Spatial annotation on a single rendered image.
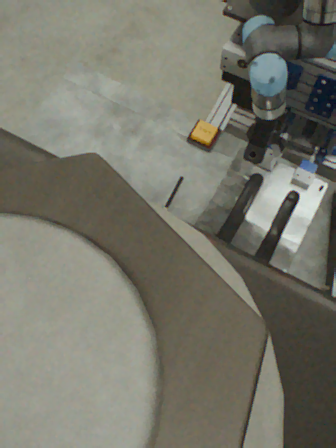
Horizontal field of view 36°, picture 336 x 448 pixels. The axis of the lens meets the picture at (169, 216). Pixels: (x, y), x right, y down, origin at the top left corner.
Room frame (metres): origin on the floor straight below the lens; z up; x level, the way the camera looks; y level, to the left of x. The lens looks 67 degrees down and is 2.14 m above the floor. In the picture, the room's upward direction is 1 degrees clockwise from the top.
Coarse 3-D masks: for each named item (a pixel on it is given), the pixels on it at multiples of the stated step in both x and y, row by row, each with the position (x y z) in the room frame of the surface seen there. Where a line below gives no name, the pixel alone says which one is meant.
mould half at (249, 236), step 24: (240, 168) 0.68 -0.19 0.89; (288, 168) 0.68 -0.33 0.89; (216, 192) 0.61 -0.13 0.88; (240, 192) 0.61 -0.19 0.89; (264, 192) 0.61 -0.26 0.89; (312, 192) 0.61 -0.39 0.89; (216, 216) 0.53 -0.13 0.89; (264, 216) 0.54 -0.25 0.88; (312, 216) 0.54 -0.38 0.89; (240, 240) 0.46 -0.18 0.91; (288, 240) 0.47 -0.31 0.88; (288, 264) 0.39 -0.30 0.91
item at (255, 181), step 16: (256, 176) 0.66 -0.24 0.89; (256, 192) 0.61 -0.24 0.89; (288, 192) 0.61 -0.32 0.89; (240, 208) 0.56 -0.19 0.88; (288, 208) 0.56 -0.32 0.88; (224, 224) 0.51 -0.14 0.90; (240, 224) 0.51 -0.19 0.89; (272, 224) 0.51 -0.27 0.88; (224, 240) 0.45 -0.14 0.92; (272, 240) 0.47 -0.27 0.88; (256, 256) 0.41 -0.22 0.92
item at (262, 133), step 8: (256, 120) 0.69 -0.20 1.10; (256, 128) 0.68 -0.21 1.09; (264, 128) 0.67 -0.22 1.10; (272, 128) 0.67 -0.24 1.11; (256, 136) 0.66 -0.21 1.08; (264, 136) 0.66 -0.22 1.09; (248, 144) 0.65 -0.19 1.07; (256, 144) 0.64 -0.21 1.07; (264, 144) 0.64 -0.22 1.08; (248, 152) 0.63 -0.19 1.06; (256, 152) 0.63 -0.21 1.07; (264, 152) 0.63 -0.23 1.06; (248, 160) 0.62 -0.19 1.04; (256, 160) 0.61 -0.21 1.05
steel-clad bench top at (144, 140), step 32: (64, 96) 0.97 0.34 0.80; (96, 96) 0.97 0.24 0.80; (128, 96) 0.98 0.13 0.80; (32, 128) 0.85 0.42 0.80; (64, 128) 0.85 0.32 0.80; (96, 128) 0.86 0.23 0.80; (128, 128) 0.86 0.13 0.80; (160, 128) 0.86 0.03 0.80; (192, 128) 0.86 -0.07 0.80; (128, 160) 0.75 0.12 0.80; (160, 160) 0.75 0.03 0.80; (192, 160) 0.75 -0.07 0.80; (224, 160) 0.75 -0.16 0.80; (160, 192) 0.64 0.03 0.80; (192, 192) 0.65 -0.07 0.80; (320, 224) 0.55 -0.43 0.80; (320, 256) 0.46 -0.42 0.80; (320, 288) 0.37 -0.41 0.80
